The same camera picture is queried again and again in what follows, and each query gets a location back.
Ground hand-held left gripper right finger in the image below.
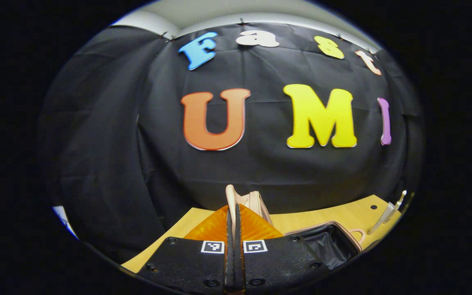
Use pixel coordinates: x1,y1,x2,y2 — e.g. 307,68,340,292
234,203,331,294

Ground black backdrop cloth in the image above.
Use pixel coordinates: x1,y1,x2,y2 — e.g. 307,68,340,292
39,23,425,263

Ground white squeeze tube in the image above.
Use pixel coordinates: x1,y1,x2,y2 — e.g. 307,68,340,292
368,190,407,235

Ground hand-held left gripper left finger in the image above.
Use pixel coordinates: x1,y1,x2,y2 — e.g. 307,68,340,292
137,203,235,294

